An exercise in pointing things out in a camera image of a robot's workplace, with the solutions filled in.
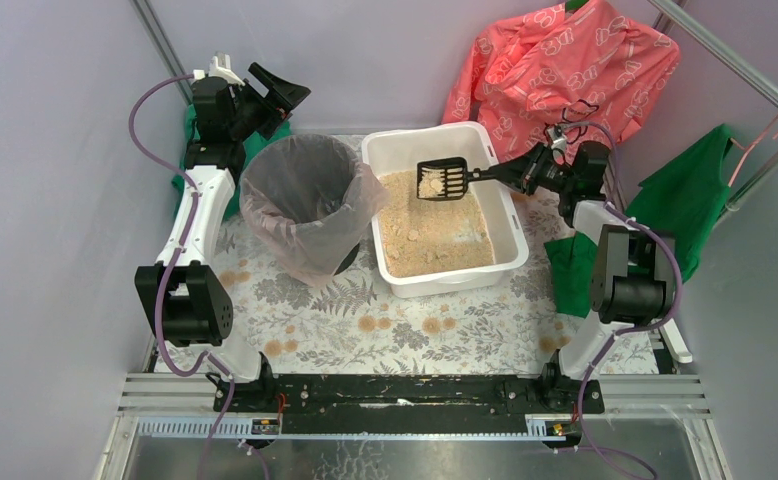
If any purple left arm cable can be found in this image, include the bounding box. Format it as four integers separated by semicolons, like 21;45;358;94
128;72;238;480

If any beige cat litter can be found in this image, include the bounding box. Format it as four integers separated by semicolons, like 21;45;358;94
378;171;495;278

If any black trash bin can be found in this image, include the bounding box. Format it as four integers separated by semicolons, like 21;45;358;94
243;134;364;276

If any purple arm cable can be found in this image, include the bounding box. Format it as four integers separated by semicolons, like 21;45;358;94
547;120;685;480
128;72;238;480

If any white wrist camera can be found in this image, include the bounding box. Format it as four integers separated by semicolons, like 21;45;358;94
546;125;568;158
192;52;246;87

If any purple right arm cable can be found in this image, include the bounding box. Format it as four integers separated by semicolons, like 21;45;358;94
547;120;685;480

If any pink patterned garment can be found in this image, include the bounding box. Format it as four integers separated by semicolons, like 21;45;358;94
442;1;681;161

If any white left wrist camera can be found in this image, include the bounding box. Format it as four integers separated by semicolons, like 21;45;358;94
192;52;246;87

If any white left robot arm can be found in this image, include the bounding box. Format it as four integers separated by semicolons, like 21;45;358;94
134;53;310;383

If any floral table mat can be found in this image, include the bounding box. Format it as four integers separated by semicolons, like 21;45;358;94
153;134;659;377

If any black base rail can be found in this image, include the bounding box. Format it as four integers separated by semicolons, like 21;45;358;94
205;361;605;435

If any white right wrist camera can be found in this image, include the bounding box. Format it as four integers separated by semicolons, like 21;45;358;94
546;125;568;158

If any white litter box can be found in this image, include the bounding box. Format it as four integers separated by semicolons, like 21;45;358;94
361;122;530;298

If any pink plastic bin liner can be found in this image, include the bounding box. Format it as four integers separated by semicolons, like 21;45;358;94
238;134;392;287

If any black litter scoop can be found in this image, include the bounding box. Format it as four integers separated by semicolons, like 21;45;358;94
416;157;489;201

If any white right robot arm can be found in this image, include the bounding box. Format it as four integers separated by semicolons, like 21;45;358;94
463;141;682;385

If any green shirt on right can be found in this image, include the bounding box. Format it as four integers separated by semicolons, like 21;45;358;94
545;124;734;318

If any metal clothes rack bar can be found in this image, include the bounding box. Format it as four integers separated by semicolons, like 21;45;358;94
648;0;778;215

